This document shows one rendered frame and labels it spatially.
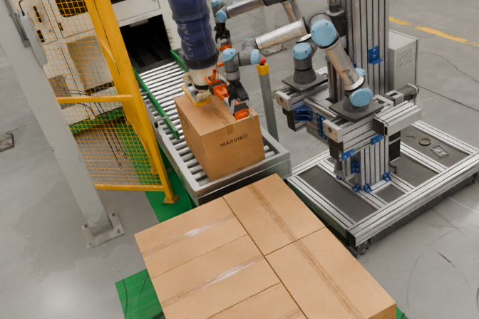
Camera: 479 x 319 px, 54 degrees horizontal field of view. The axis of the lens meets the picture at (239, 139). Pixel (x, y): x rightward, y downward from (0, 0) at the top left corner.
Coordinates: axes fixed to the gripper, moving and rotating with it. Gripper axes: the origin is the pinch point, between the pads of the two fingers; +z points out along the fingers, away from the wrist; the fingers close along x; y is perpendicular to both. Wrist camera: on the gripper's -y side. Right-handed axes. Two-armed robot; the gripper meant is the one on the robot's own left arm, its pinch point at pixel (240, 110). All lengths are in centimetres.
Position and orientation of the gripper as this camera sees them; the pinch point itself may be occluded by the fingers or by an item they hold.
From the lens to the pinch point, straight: 260.8
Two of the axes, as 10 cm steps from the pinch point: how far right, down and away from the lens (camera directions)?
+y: -3.6, -4.7, 8.0
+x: -9.2, 3.3, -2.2
